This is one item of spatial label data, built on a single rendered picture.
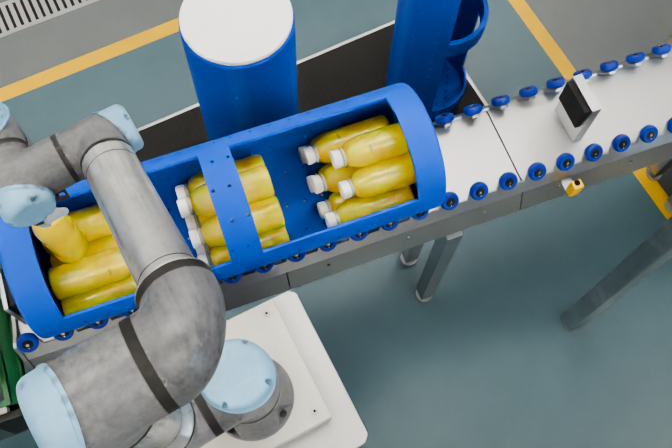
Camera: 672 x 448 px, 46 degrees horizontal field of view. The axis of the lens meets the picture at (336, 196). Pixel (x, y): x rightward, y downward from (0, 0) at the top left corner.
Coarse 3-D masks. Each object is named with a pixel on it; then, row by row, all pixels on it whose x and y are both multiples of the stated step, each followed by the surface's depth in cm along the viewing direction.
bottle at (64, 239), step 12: (36, 228) 143; (48, 228) 143; (60, 228) 144; (72, 228) 148; (48, 240) 145; (60, 240) 146; (72, 240) 149; (84, 240) 155; (60, 252) 151; (72, 252) 152; (84, 252) 156
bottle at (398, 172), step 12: (408, 156) 167; (360, 168) 168; (372, 168) 166; (384, 168) 166; (396, 168) 166; (408, 168) 166; (348, 180) 167; (360, 180) 165; (372, 180) 165; (384, 180) 165; (396, 180) 166; (408, 180) 167; (360, 192) 166; (372, 192) 166; (384, 192) 167
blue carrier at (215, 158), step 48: (384, 96) 164; (240, 144) 160; (288, 144) 179; (432, 144) 159; (240, 192) 153; (288, 192) 182; (432, 192) 164; (0, 240) 148; (240, 240) 155; (336, 240) 167; (48, 288) 172; (48, 336) 157
